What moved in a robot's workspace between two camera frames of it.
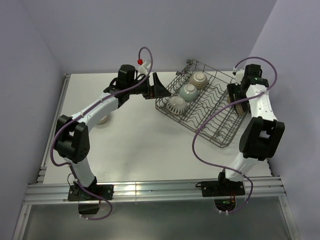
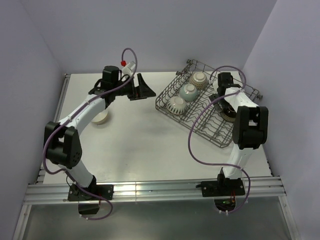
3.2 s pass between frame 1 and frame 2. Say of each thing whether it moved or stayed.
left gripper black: moved
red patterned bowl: stayed
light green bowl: stayed
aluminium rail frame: stayed
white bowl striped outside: stayed
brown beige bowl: moved
